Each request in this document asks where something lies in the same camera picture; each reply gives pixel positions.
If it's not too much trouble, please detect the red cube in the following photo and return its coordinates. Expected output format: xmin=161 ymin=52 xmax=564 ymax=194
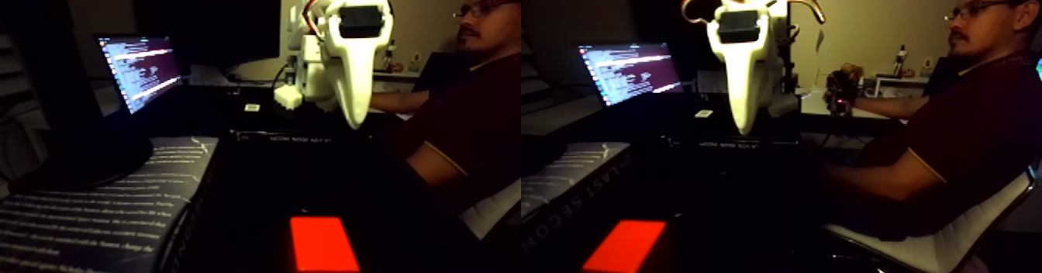
xmin=289 ymin=216 xmax=362 ymax=273

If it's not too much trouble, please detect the person's hand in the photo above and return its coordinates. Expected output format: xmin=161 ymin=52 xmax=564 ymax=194
xmin=828 ymin=90 xmax=858 ymax=118

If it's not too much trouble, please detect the black box with small print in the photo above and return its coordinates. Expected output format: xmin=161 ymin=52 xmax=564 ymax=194
xmin=228 ymin=112 xmax=384 ymax=150

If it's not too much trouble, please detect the black wide monitor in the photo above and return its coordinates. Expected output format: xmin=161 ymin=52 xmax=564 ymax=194
xmin=134 ymin=0 xmax=282 ymax=74

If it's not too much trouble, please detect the open laptop with lit screen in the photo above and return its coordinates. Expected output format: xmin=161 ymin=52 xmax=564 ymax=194
xmin=93 ymin=33 xmax=187 ymax=117

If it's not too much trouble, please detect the black monitor with round base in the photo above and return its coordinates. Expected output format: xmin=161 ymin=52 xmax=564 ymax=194
xmin=0 ymin=0 xmax=156 ymax=196

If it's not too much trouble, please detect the dark box with white text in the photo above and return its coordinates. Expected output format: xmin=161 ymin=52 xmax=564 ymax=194
xmin=0 ymin=136 xmax=223 ymax=273

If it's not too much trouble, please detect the small figurine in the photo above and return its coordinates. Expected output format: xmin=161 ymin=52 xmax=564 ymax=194
xmin=892 ymin=43 xmax=909 ymax=78

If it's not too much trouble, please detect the person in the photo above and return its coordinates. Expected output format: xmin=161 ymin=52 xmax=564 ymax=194
xmin=822 ymin=0 xmax=1042 ymax=243

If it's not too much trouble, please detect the white office chair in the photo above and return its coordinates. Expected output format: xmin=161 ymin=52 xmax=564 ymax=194
xmin=822 ymin=167 xmax=1039 ymax=273

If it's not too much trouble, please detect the orange servo cable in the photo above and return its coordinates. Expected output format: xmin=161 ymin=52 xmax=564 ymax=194
xmin=299 ymin=0 xmax=350 ymax=34

